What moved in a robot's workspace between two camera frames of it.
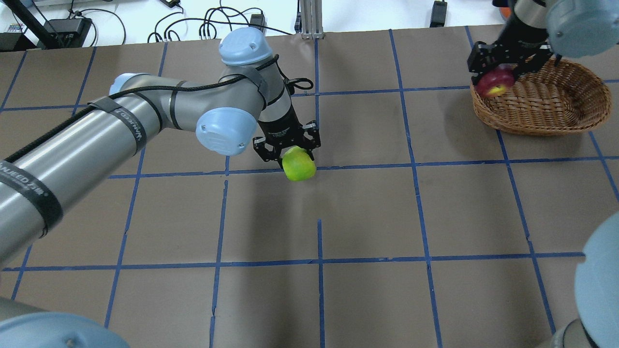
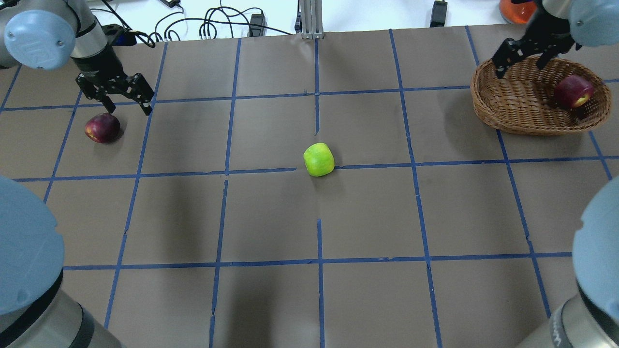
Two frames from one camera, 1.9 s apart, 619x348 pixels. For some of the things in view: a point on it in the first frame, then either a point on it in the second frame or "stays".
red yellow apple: x=493 y=83 to x=573 y=92
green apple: x=298 y=165 to x=318 y=159
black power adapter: x=438 y=14 stays
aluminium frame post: x=311 y=19 stays
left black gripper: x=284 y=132 to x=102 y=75
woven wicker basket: x=551 y=100 stays
